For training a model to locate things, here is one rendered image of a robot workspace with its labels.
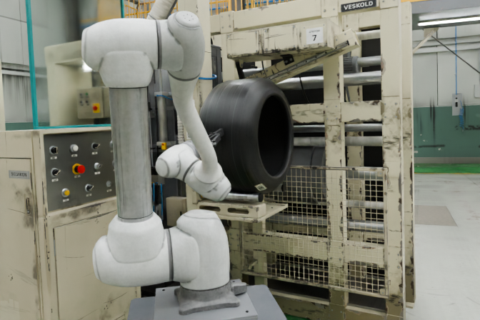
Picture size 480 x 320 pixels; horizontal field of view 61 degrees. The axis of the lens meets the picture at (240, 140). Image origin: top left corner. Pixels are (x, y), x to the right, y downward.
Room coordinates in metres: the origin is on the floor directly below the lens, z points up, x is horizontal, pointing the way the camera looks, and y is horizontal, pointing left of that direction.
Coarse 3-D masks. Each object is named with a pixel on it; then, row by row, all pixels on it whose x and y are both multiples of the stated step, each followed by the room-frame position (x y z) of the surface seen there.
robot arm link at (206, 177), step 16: (176, 80) 1.20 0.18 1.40; (192, 80) 1.20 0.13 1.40; (176, 96) 1.27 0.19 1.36; (192, 96) 1.30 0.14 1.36; (192, 112) 1.32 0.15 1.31; (192, 128) 1.34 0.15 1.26; (208, 144) 1.38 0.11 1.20; (208, 160) 1.40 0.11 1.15; (192, 176) 1.48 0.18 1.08; (208, 176) 1.45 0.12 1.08; (224, 176) 1.51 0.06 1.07; (208, 192) 1.47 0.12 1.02; (224, 192) 1.47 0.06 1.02
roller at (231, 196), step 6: (234, 192) 2.03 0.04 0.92; (240, 192) 2.02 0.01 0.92; (246, 192) 2.00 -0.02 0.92; (252, 192) 1.99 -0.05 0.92; (228, 198) 2.04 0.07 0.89; (234, 198) 2.02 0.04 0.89; (240, 198) 2.00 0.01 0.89; (246, 198) 1.98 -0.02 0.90; (252, 198) 1.97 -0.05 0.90; (258, 198) 1.95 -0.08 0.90
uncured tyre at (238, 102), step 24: (216, 96) 1.99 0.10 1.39; (240, 96) 1.92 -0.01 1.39; (264, 96) 1.98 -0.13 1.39; (216, 120) 1.91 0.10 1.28; (240, 120) 1.86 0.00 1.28; (264, 120) 2.41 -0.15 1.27; (288, 120) 2.25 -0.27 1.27; (216, 144) 1.90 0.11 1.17; (240, 144) 1.85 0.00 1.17; (264, 144) 2.41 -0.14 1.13; (288, 144) 2.26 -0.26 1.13; (240, 168) 1.88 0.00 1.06; (264, 168) 1.95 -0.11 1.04; (288, 168) 2.21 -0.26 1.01; (264, 192) 2.03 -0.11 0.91
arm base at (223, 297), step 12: (180, 288) 1.23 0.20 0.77; (228, 288) 1.22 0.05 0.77; (240, 288) 1.26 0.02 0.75; (180, 300) 1.21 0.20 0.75; (192, 300) 1.18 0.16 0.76; (204, 300) 1.17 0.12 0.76; (216, 300) 1.18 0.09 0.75; (228, 300) 1.19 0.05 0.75; (180, 312) 1.15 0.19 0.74; (192, 312) 1.16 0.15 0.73
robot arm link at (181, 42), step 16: (176, 16) 1.08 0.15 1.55; (192, 16) 1.10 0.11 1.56; (160, 32) 1.08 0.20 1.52; (176, 32) 1.07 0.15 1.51; (192, 32) 1.08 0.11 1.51; (160, 48) 1.08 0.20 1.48; (176, 48) 1.09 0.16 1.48; (192, 48) 1.10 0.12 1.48; (160, 64) 1.11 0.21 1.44; (176, 64) 1.13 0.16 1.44; (192, 64) 1.15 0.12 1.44
